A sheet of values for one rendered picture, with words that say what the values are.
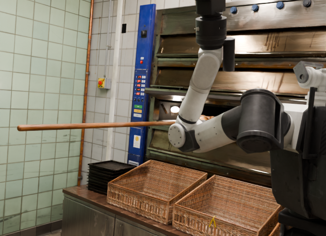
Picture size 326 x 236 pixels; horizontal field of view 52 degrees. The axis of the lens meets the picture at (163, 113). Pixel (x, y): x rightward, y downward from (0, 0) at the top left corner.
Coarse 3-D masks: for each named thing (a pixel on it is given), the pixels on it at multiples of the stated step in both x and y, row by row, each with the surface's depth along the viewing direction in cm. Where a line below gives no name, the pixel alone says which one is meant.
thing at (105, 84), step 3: (99, 78) 314; (102, 78) 312; (105, 78) 310; (108, 78) 313; (102, 81) 312; (105, 81) 310; (108, 81) 313; (102, 84) 311; (105, 84) 310; (108, 84) 313; (99, 87) 314; (102, 87) 311; (105, 87) 311; (108, 87) 314
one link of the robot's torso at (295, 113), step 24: (312, 96) 83; (288, 120) 89; (312, 120) 87; (288, 144) 90; (312, 144) 87; (288, 168) 92; (312, 168) 87; (288, 192) 93; (312, 192) 86; (312, 216) 90
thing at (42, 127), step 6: (18, 126) 153; (24, 126) 154; (30, 126) 156; (36, 126) 159; (42, 126) 161; (48, 126) 164; (54, 126) 167; (60, 126) 169; (66, 126) 172; (72, 126) 175; (78, 126) 178; (84, 126) 182; (90, 126) 185; (96, 126) 188; (102, 126) 192; (108, 126) 196; (114, 126) 200; (120, 126) 204; (126, 126) 209; (132, 126) 214
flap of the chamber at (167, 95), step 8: (160, 96) 271; (168, 96) 262; (176, 96) 255; (184, 96) 247; (208, 96) 233; (216, 96) 229; (224, 96) 226; (232, 96) 222; (216, 104) 250; (224, 104) 243; (232, 104) 236; (240, 104) 230; (304, 104) 194
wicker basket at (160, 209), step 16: (128, 176) 259; (160, 176) 269; (176, 176) 261; (192, 176) 253; (112, 192) 241; (128, 192) 231; (144, 192) 273; (160, 192) 265; (176, 192) 257; (128, 208) 231; (144, 208) 235; (160, 208) 214
